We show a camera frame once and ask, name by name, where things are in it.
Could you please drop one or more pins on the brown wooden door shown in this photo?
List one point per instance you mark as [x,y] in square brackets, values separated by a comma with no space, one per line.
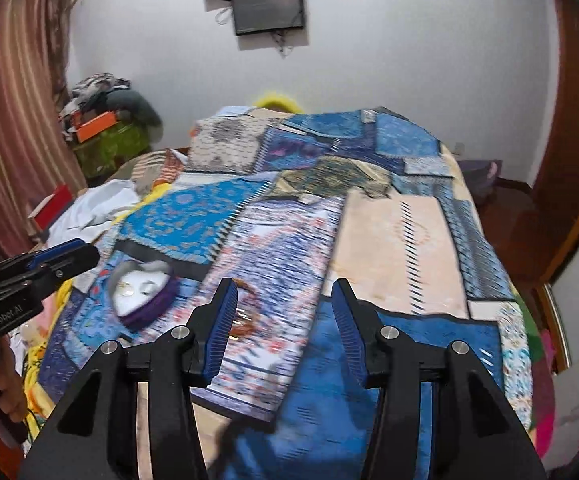
[567,160]

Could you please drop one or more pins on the yellow cloth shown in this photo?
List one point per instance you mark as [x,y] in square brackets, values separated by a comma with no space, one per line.
[39,385]

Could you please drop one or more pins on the yellow fluffy object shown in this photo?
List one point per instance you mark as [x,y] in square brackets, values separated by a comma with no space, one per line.
[277,100]

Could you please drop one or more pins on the white cloth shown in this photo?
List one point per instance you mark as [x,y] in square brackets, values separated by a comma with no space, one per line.
[94,210]

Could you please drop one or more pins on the orange box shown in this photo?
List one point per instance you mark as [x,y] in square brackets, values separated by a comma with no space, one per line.
[96,126]

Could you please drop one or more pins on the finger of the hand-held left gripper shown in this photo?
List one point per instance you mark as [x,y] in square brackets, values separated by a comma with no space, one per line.
[69,265]
[54,254]

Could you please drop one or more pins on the green patterned bag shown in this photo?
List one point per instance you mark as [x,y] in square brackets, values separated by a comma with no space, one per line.
[111,147]

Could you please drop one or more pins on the blue patchwork blanket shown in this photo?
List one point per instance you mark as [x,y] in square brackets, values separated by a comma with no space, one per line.
[369,240]

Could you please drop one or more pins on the red box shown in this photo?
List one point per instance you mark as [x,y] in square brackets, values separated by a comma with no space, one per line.
[51,207]

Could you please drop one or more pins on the purple cloth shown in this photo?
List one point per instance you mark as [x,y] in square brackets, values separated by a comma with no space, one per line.
[479,177]

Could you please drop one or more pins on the small black wall monitor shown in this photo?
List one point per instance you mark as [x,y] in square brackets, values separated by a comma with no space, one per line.
[268,9]

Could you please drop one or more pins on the gold and red bangles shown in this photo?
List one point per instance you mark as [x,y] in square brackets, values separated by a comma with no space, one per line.
[244,317]

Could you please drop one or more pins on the person's left hand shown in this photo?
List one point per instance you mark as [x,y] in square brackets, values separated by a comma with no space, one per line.
[9,390]

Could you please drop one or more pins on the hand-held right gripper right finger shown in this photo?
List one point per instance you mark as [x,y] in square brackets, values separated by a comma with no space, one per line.
[349,332]

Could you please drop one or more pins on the striped pink curtain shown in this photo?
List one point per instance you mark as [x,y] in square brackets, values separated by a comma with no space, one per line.
[16,125]

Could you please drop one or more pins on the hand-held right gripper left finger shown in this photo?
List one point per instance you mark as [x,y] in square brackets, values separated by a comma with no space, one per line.
[221,332]

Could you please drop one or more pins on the pile of clothes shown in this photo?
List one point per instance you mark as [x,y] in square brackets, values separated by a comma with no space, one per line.
[100,95]

